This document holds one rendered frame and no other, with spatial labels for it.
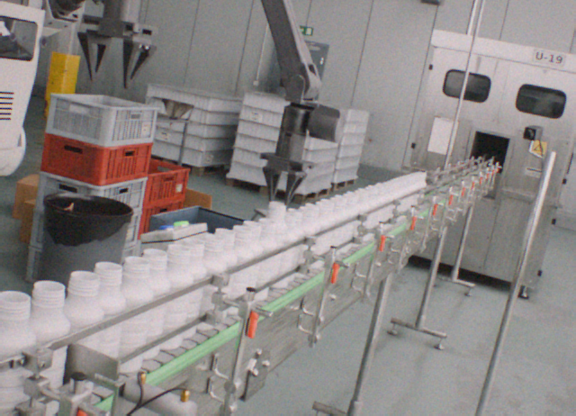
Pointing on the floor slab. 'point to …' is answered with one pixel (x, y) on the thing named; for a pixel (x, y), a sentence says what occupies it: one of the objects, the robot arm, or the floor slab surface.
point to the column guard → (61, 76)
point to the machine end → (500, 145)
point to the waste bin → (81, 234)
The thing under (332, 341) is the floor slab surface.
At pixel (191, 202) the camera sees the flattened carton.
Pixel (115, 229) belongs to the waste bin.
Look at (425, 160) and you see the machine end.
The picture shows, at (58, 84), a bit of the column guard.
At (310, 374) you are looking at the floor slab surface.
